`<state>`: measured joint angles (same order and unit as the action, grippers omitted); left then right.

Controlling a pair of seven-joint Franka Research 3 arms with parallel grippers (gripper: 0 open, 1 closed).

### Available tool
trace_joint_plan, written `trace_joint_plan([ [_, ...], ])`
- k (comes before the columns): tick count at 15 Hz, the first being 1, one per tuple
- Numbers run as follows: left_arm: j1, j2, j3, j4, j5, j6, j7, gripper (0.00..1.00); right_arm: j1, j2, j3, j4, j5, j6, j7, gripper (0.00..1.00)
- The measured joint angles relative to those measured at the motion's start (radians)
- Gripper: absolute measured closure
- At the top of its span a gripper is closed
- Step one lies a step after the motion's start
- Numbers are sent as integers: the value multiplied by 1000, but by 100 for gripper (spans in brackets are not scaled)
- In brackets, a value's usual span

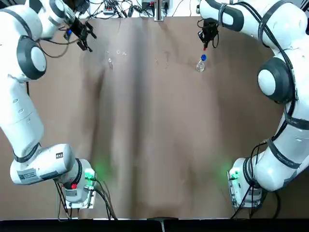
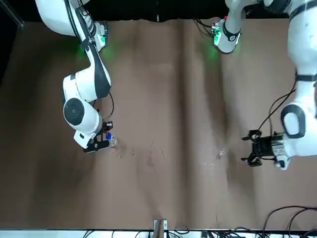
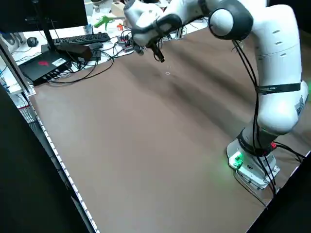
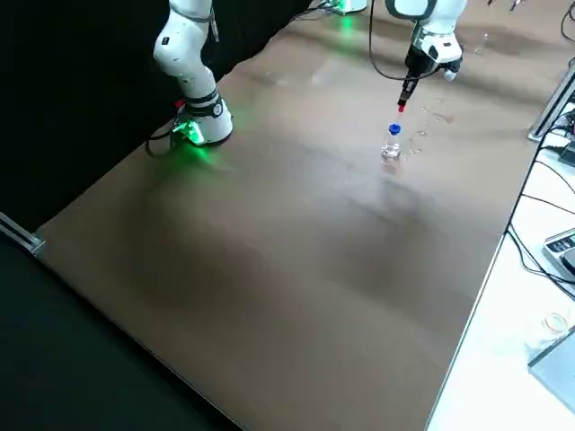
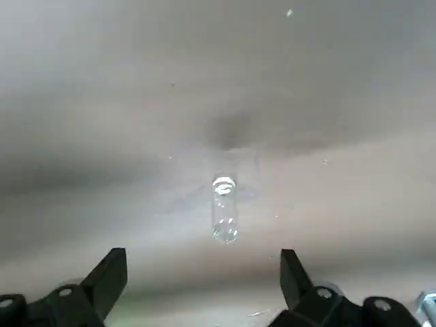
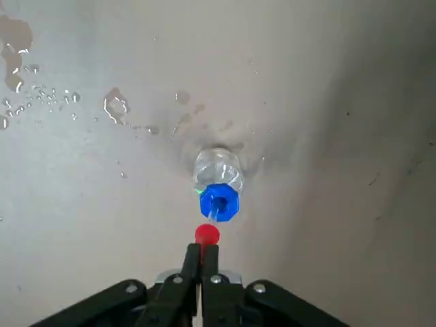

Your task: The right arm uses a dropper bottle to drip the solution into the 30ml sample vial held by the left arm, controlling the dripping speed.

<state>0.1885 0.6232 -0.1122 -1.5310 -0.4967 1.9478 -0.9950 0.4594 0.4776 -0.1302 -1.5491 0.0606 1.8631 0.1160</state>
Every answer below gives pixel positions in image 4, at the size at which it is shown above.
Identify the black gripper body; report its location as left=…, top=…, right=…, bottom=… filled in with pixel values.
left=402, top=44, right=440, bottom=83

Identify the clear bottle with blue cap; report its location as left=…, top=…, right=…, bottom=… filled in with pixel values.
left=380, top=122, right=404, bottom=163

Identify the grey desk device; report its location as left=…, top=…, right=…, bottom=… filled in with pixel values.
left=542, top=227, right=575, bottom=282

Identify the grey flat box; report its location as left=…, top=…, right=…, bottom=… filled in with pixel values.
left=526, top=325, right=575, bottom=388

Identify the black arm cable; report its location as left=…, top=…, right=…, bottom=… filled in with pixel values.
left=367, top=0, right=408, bottom=82

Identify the aluminium profile post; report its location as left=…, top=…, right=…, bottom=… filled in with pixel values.
left=526, top=66, right=575, bottom=144
left=0, top=209, right=47, bottom=257

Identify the black base cable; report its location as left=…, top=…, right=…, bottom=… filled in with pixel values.
left=146, top=120, right=190, bottom=158

